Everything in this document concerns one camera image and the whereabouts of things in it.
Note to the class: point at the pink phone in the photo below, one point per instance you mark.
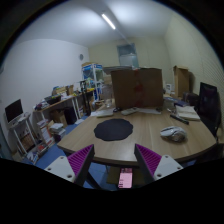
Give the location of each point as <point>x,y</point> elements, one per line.
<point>125,178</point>

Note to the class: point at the white keyboard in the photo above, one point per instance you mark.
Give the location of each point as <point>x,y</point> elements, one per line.
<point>104,113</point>

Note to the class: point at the white computer mouse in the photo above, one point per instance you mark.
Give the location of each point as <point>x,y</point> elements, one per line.
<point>174,133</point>

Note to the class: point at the black pen case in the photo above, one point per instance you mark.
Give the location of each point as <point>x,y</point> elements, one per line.
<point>179,119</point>

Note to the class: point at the large cardboard box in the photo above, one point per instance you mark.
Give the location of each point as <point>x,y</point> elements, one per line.
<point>138,88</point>

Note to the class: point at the black computer monitor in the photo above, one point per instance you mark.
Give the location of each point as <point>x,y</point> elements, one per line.
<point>13,110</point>

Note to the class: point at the blue white shelf rack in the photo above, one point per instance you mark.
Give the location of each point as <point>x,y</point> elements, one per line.
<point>93,75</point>

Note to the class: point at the white remote control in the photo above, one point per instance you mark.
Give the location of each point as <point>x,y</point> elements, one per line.
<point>129,111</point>

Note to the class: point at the wooden shelf desk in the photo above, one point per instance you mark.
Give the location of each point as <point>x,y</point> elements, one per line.
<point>56,111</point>

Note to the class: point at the ceiling tube light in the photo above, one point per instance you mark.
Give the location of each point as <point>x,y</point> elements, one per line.
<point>108,21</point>

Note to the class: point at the open white notebook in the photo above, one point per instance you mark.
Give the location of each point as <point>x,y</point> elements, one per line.
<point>187,113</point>

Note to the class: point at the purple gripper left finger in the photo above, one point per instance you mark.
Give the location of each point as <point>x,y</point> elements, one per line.
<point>73,168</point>

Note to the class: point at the round wall clock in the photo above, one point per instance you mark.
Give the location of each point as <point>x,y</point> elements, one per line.
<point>81,57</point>

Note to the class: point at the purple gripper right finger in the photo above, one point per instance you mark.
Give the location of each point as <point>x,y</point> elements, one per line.
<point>154,166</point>

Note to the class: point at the tall cardboard box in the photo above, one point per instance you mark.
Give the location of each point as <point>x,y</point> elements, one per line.
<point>181,80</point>

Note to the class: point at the black office chair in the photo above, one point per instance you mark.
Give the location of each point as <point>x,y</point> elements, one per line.
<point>208,107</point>

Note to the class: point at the black round mouse pad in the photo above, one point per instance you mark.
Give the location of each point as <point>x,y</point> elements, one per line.
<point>113,130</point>

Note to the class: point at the window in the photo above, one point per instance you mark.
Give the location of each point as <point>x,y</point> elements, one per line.
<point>127,55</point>

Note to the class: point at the white side desk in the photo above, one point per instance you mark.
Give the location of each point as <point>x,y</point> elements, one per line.
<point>23,132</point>

